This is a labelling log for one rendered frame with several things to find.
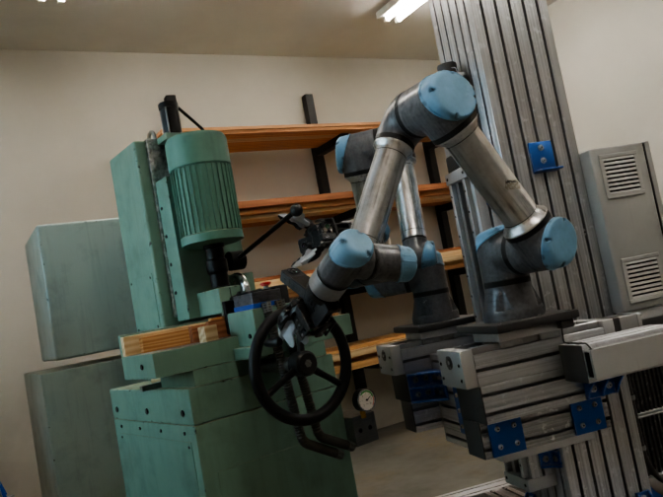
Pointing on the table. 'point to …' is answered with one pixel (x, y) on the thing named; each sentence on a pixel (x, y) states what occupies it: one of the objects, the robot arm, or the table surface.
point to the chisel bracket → (210, 301)
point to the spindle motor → (203, 188)
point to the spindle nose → (216, 264)
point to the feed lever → (258, 242)
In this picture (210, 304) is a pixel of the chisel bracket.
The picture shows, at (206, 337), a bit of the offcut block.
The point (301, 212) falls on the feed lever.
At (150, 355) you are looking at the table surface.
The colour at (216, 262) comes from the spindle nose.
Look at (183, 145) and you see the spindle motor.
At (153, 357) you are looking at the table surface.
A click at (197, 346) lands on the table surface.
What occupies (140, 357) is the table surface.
